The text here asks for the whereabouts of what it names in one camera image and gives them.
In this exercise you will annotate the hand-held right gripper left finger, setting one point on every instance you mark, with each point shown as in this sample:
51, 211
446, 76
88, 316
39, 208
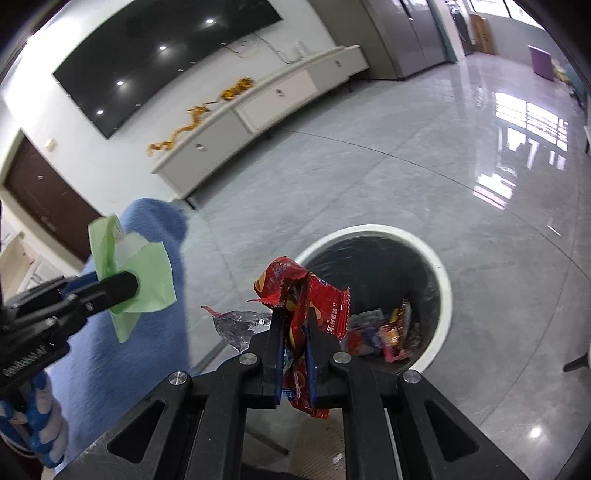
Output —
277, 369

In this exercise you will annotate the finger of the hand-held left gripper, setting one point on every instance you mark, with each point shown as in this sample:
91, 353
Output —
81, 284
115, 286

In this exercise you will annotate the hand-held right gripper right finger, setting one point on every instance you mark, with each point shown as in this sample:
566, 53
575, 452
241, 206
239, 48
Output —
311, 374

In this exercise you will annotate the light green wrapper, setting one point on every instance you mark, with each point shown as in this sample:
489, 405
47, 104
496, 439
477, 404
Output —
152, 272

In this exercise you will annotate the red snack wrapper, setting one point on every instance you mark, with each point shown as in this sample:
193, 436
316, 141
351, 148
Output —
314, 295

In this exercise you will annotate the white round trash bin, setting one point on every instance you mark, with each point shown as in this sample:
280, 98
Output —
441, 295

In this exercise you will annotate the person's left hand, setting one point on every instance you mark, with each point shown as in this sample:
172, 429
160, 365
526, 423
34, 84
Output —
41, 415

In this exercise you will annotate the heap of colourful wrappers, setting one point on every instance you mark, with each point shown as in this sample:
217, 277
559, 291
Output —
388, 334

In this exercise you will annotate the brown wooden door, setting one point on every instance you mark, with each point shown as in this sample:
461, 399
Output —
41, 194

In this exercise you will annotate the golden dragon ornament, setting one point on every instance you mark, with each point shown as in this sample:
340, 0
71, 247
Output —
164, 141
198, 115
238, 88

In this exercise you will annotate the white television cabinet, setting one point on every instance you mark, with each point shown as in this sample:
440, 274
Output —
277, 97

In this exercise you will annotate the grey refrigerator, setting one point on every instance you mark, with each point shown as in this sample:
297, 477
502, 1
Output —
406, 32

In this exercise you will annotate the washing machine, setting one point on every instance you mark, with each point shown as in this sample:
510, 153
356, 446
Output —
459, 27

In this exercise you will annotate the cardboard box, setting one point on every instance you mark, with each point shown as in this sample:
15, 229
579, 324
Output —
481, 34

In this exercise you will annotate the purple stool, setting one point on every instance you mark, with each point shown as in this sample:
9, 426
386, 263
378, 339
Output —
540, 62

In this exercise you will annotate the wall switch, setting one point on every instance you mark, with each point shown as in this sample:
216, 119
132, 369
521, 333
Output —
51, 145

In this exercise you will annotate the black wall television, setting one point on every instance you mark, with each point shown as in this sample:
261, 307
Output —
161, 55

